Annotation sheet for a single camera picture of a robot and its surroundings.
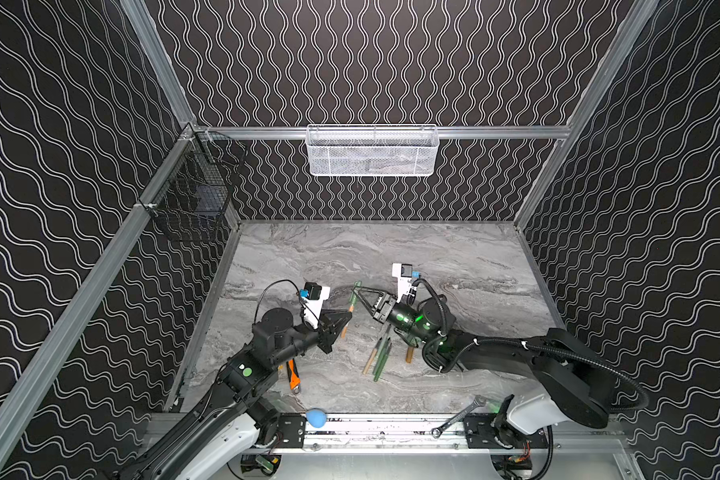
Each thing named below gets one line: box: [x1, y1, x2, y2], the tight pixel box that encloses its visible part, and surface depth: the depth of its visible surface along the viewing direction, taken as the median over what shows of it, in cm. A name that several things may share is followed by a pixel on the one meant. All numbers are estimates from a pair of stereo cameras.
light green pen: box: [373, 338, 391, 382], surface depth 87 cm
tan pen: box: [362, 337, 383, 375], surface depth 88 cm
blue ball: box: [306, 409, 327, 428], surface depth 76 cm
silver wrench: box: [431, 395, 486, 439], surface depth 81 cm
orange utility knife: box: [286, 358, 301, 394], surface depth 85 cm
